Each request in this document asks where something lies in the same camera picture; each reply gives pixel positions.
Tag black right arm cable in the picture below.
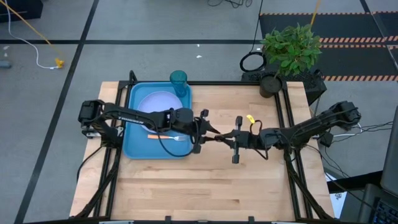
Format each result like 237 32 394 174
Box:
250 119 271 161

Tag white floor cable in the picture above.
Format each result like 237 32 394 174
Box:
4 0 58 70

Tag black keyboard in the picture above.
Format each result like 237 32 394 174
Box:
357 183 398 224

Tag metal fork orange handle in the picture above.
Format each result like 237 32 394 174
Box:
147 133 187 142

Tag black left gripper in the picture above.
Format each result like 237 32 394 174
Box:
191 109 221 156

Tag black power adapter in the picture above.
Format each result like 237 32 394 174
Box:
319 132 335 148

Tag lavender round plate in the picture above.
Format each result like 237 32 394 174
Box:
136 90 184 134

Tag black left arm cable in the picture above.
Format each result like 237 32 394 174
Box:
157 132 195 158

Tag blue plastic tray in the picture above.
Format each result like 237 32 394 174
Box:
123 81 193 160

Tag teal translucent plastic cup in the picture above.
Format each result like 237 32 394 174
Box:
169 70 189 98

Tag yellow hanging cable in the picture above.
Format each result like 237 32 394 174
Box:
310 0 323 27

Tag black box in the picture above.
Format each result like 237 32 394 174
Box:
0 0 44 23

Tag yellow floor cable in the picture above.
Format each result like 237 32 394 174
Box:
0 0 65 68

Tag black metal table frame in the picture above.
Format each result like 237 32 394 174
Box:
74 70 335 224

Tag black plant pot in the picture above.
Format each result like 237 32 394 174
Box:
259 73 283 99

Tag white paper sheet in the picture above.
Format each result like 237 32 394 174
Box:
328 191 348 218

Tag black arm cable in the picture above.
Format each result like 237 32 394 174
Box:
157 132 195 158
250 119 271 161

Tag black cables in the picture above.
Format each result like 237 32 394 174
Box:
310 121 394 187

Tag black cable bundle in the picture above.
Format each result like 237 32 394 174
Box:
206 0 253 9

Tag black hazard-striped floor mat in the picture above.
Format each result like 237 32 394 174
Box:
259 11 398 82

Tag thin black coiled cable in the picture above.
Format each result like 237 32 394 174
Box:
239 0 267 73

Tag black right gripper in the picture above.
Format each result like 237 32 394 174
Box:
214 115 261 165

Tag green leafy plant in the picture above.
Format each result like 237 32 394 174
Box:
260 23 323 77

